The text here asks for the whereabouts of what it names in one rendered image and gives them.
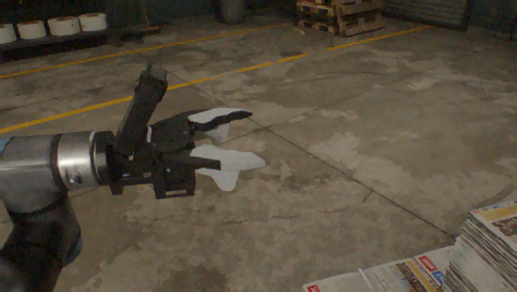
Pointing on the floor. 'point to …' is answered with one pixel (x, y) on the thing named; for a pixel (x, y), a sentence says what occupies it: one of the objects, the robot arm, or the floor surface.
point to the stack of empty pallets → (318, 14)
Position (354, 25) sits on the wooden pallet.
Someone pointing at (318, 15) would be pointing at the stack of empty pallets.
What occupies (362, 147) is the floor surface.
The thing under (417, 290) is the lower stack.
